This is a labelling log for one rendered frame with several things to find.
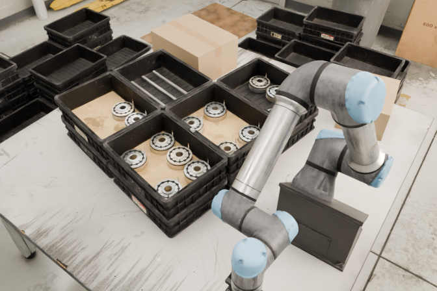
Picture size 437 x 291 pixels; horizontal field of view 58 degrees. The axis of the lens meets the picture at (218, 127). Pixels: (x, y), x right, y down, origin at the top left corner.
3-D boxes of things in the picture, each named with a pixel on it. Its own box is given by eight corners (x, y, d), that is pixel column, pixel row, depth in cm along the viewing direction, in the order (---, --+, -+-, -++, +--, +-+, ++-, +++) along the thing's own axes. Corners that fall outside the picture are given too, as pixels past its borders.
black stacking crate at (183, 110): (278, 142, 170) (281, 123, 162) (229, 179, 155) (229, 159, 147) (214, 101, 191) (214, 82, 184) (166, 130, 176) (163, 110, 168)
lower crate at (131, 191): (228, 197, 162) (229, 178, 154) (171, 242, 147) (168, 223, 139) (167, 147, 183) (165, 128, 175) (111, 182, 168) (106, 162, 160)
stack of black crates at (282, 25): (309, 54, 347) (316, 18, 324) (293, 70, 329) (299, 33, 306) (270, 41, 365) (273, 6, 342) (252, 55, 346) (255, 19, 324)
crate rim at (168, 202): (229, 163, 148) (229, 158, 147) (166, 208, 133) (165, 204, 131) (163, 113, 170) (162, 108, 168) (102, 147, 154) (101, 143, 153)
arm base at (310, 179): (337, 202, 141) (348, 177, 141) (322, 201, 129) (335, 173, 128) (300, 184, 150) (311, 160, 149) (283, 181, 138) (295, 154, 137)
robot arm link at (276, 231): (263, 197, 100) (235, 224, 94) (302, 217, 94) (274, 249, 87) (264, 217, 105) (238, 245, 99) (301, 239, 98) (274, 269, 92)
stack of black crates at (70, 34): (96, 55, 346) (84, 6, 316) (121, 66, 333) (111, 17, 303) (58, 76, 322) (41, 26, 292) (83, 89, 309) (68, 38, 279)
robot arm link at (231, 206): (288, 43, 104) (199, 210, 101) (326, 53, 98) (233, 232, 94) (302, 63, 114) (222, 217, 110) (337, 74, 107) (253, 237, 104)
